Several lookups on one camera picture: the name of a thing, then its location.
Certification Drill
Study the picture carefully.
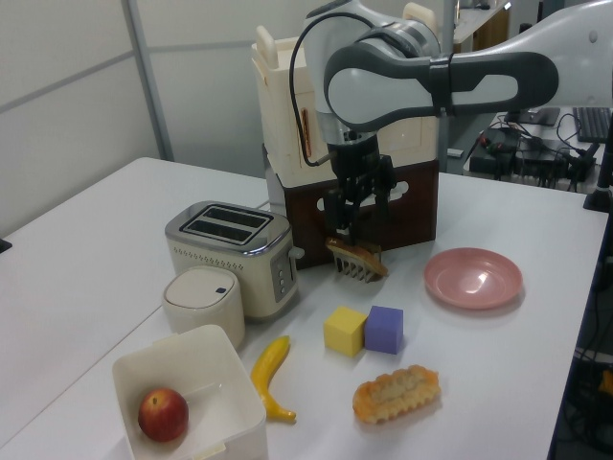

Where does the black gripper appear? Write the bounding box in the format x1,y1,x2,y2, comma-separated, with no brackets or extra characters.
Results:
324,133,397,244

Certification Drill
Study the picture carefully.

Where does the long orange crusted bread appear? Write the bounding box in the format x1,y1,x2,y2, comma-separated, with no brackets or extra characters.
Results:
352,364,441,426

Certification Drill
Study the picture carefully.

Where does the dark brown wooden box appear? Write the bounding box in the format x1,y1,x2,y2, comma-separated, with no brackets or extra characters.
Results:
282,157,440,269

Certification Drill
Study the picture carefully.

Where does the brown toast slice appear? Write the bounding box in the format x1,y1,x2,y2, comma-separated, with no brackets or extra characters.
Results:
325,237,389,277

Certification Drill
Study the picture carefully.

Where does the metal toast rack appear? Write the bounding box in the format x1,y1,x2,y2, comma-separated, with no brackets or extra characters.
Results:
332,252,379,285

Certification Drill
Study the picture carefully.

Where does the pink plate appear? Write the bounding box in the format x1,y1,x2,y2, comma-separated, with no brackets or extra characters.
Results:
423,247,524,311

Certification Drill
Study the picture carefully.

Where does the purple foam cube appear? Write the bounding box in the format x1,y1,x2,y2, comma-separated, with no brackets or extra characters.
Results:
363,305,404,356

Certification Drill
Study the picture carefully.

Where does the toy kitchen box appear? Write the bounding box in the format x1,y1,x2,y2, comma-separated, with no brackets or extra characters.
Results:
249,2,441,186

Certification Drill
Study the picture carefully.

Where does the yellow foam cube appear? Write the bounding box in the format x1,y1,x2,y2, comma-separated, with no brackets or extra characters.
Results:
323,306,369,358

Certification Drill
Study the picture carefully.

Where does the cream and silver toaster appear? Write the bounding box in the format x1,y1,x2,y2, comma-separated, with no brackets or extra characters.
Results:
165,200,307,323

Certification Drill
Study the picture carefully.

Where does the black monitor stand base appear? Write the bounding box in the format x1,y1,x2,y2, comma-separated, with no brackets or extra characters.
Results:
502,107,561,127

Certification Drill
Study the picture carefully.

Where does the grey metal pole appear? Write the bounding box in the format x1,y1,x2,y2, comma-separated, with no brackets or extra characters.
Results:
438,0,457,174

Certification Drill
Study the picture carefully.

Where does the small cream lidded bin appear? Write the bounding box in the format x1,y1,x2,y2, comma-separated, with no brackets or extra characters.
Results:
161,267,246,350

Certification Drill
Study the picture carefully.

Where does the yellow banana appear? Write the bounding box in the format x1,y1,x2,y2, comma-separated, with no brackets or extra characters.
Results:
250,334,298,424

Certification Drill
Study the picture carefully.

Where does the cream square plastic container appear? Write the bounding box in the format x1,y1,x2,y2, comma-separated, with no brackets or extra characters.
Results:
112,324,268,460

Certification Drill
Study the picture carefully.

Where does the black keyboard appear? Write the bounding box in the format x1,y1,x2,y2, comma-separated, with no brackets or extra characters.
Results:
572,105,613,143

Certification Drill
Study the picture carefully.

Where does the red apple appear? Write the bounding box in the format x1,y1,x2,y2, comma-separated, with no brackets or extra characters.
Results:
138,387,190,443

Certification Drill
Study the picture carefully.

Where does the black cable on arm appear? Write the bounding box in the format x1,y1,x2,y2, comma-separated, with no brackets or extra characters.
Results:
285,9,339,169

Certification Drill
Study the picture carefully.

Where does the black electronics with cables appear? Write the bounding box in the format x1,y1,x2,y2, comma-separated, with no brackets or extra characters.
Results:
469,125,601,194

